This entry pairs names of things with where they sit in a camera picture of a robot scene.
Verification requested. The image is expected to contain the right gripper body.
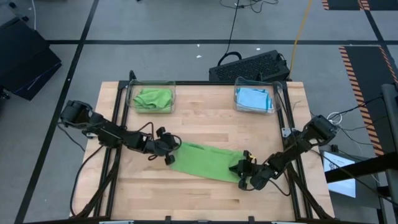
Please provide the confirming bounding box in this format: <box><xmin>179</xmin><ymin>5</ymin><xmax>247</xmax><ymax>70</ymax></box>
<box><xmin>238</xmin><ymin>151</ymin><xmax>276</xmax><ymax>191</ymax></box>

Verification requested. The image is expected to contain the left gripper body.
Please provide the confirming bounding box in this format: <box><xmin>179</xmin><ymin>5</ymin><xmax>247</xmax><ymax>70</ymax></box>
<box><xmin>143</xmin><ymin>126</ymin><xmax>175</xmax><ymax>166</ymax></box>

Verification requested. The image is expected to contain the light blue microfiber towel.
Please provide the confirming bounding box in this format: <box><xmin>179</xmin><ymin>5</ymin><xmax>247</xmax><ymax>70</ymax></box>
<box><xmin>236</xmin><ymin>88</ymin><xmax>271</xmax><ymax>110</ymax></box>
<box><xmin>266</xmin><ymin>90</ymin><xmax>275</xmax><ymax>113</ymax></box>

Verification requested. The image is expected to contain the clear plastic bin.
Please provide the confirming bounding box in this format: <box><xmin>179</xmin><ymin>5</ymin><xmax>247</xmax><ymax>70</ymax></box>
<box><xmin>234</xmin><ymin>77</ymin><xmax>284</xmax><ymax>114</ymax></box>
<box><xmin>126</xmin><ymin>73</ymin><xmax>177</xmax><ymax>114</ymax></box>

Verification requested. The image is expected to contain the white-screen monitor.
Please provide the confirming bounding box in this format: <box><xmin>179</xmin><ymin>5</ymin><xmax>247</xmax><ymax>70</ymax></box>
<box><xmin>323</xmin><ymin>151</ymin><xmax>357</xmax><ymax>199</ymax></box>

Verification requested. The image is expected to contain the black beam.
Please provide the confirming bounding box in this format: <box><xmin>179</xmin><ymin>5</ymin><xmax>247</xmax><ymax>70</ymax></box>
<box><xmin>325</xmin><ymin>152</ymin><xmax>398</xmax><ymax>184</ymax></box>

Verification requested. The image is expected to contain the black perforated computer case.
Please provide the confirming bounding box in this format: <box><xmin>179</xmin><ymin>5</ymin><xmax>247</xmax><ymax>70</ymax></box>
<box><xmin>208</xmin><ymin>49</ymin><xmax>292</xmax><ymax>82</ymax></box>

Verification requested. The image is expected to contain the black hazard-striped floor mat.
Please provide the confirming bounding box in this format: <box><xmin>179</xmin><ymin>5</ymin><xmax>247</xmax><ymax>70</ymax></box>
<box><xmin>322</xmin><ymin>0</ymin><xmax>398</xmax><ymax>11</ymax></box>
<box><xmin>338</xmin><ymin>45</ymin><xmax>398</xmax><ymax>156</ymax></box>

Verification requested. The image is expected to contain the black equipment case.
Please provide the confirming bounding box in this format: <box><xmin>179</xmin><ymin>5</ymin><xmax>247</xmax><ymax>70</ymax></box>
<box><xmin>0</xmin><ymin>17</ymin><xmax>62</xmax><ymax>101</ymax></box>

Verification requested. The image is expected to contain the white coiled cable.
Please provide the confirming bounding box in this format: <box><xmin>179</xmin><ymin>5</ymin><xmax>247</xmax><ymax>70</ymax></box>
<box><xmin>327</xmin><ymin>111</ymin><xmax>343</xmax><ymax>125</ymax></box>

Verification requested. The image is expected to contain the black hanging cable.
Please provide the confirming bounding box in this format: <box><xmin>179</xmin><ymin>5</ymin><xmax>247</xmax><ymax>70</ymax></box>
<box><xmin>216</xmin><ymin>0</ymin><xmax>279</xmax><ymax>67</ymax></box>

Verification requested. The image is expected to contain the grey post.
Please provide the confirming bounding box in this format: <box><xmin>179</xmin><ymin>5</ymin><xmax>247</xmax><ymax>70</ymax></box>
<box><xmin>381</xmin><ymin>83</ymin><xmax>398</xmax><ymax>212</ymax></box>

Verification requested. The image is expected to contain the yellow cable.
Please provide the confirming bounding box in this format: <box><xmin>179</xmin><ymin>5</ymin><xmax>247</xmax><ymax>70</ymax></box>
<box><xmin>287</xmin><ymin>0</ymin><xmax>314</xmax><ymax>78</ymax></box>

